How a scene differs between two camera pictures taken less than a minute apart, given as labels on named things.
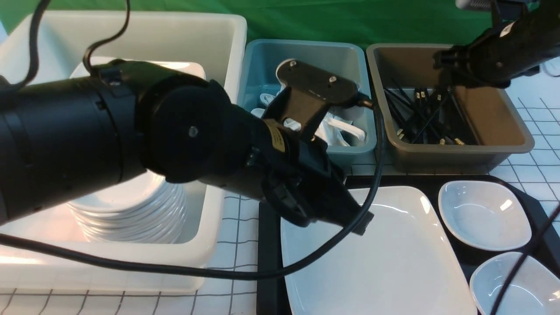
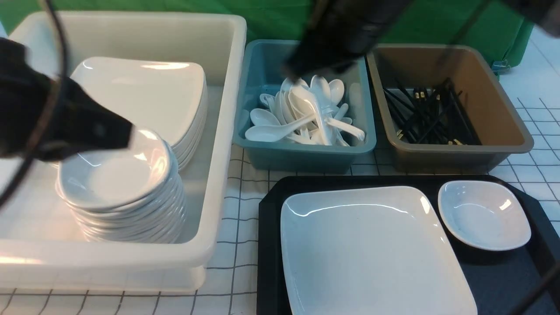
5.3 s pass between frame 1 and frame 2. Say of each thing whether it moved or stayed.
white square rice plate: stayed
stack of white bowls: stayed
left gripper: moved
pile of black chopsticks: stayed
